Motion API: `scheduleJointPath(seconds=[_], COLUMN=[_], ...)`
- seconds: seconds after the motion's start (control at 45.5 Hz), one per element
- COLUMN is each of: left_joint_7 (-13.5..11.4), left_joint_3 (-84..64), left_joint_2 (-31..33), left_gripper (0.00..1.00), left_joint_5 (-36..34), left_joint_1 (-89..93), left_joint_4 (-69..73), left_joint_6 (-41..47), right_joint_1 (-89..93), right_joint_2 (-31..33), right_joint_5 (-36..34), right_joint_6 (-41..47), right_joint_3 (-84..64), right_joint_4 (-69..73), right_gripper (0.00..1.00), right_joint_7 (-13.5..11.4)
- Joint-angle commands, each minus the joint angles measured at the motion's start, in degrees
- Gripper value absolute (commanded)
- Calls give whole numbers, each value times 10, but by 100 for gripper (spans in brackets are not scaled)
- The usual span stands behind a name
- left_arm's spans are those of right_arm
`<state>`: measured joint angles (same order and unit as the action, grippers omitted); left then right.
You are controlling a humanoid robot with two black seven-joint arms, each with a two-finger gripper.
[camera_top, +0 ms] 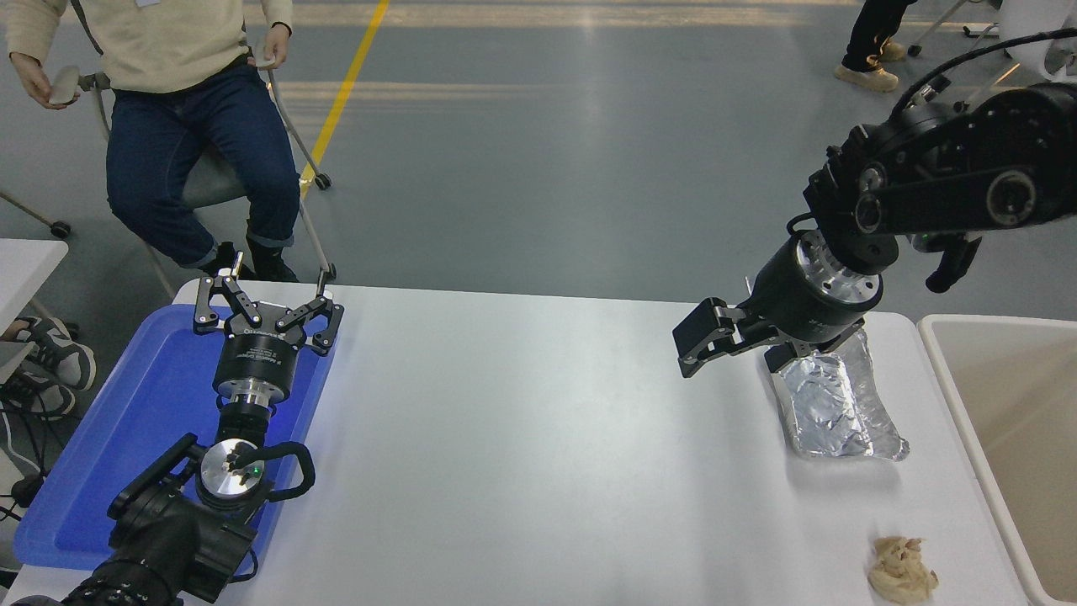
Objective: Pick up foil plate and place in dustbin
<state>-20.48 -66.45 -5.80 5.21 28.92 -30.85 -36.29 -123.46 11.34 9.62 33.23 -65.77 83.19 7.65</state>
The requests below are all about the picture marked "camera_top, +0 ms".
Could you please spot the blue plastic tray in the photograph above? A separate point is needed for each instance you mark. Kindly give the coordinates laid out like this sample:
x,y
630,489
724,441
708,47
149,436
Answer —
x,y
126,404

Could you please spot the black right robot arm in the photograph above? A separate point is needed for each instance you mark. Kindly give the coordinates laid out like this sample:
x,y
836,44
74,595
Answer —
x,y
942,194

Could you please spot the large pale bin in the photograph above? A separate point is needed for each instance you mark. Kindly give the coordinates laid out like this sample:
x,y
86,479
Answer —
x,y
1035,396

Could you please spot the black power plug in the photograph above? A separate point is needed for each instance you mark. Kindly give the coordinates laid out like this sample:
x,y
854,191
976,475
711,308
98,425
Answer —
x,y
27,490

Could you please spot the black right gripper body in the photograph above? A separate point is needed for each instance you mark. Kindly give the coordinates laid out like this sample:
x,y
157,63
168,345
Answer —
x,y
787,303

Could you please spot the grey chair leg frame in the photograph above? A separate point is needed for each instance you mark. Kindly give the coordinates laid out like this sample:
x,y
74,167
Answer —
x,y
980,31

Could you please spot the grey wheeled chair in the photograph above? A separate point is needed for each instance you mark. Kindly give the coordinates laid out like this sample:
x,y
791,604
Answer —
x,y
210,181

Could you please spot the white shell chair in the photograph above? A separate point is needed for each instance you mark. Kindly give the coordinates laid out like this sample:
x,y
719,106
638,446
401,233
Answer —
x,y
1022,17

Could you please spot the seated person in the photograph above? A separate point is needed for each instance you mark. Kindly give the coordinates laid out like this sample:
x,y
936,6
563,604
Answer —
x,y
185,126

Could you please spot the white handheld device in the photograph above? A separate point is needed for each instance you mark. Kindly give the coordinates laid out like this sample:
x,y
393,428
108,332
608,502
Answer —
x,y
65,84

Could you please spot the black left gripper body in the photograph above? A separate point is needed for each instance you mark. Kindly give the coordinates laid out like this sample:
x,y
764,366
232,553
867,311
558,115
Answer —
x,y
257,358

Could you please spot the seated person's right hand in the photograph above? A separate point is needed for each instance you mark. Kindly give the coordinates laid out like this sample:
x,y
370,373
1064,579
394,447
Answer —
x,y
32,77

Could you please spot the white side table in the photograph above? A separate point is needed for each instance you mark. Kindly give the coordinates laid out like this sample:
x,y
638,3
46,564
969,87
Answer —
x,y
25,269

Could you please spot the seated person's left hand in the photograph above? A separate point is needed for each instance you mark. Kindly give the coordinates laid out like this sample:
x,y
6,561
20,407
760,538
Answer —
x,y
278,46

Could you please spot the silver foil plate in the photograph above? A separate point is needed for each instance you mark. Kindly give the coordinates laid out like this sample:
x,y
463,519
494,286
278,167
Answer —
x,y
833,412

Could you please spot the standing person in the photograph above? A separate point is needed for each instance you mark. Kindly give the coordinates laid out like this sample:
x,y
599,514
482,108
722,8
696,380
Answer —
x,y
871,34

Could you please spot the grey leg with caster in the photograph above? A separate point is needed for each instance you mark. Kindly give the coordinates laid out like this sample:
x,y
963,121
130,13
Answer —
x,y
59,229

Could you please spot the crumpled tan paper ball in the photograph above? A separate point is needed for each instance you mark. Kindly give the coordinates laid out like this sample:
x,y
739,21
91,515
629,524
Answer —
x,y
902,574

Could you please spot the grey white sneaker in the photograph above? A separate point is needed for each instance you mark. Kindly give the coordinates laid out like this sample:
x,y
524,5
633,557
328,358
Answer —
x,y
38,396
63,353

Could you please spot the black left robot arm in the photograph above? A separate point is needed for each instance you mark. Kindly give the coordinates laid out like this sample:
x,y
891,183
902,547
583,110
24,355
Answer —
x,y
168,539

